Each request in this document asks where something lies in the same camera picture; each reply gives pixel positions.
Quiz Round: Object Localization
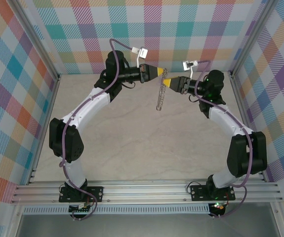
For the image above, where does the metal plate with key rings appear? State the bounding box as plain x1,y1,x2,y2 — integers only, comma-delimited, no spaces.
155,68,169,112

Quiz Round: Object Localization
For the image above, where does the small black controller board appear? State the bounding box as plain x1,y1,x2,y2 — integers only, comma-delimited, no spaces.
68,202,95,215
209,201,228,218

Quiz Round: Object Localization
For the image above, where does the grey metal sheet panel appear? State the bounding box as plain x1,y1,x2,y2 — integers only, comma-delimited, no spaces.
14,214,282,237

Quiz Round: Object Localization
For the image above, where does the white left camera bracket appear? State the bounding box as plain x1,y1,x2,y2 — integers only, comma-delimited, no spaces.
131,46,145,69

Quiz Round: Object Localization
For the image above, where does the white camera bracket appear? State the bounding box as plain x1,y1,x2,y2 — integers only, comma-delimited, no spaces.
182,60,199,79
131,46,145,69

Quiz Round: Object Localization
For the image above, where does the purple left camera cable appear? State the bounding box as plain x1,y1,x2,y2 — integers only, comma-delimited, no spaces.
59,38,135,222

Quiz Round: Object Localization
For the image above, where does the white right camera bracket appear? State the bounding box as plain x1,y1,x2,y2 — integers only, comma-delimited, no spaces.
182,60,199,79

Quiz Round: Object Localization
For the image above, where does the aluminium side floor rail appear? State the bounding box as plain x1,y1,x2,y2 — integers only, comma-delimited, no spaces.
28,74,61,185
228,71,268,183

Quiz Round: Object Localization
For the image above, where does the aluminium frame post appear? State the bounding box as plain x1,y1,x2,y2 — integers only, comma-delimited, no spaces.
227,0,271,76
13,0,62,79

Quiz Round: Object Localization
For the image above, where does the wide aluminium base rail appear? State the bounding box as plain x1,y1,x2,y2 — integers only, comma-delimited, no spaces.
10,179,284,204

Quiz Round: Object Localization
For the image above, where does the slotted grey cable duct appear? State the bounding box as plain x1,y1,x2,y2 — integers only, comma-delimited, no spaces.
22,206,211,215

